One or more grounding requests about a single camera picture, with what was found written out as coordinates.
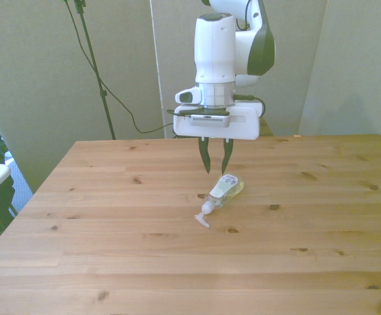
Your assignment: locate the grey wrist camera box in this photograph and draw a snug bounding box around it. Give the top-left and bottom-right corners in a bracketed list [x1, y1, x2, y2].
[187, 113, 231, 129]

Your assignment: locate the thin black hanging cable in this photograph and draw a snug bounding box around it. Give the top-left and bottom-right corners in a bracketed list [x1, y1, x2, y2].
[61, 0, 175, 135]

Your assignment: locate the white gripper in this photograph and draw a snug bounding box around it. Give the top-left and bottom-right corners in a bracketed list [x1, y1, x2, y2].
[172, 102, 262, 176]

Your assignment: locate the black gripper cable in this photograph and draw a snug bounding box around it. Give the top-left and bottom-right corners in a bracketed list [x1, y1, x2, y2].
[233, 93, 267, 117]

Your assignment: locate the black camera stand pole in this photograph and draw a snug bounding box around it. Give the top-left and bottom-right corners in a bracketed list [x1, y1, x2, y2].
[73, 0, 117, 140]

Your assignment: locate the clear sanitizer pump bottle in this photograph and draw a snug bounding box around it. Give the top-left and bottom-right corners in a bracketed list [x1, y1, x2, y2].
[194, 173, 246, 229]

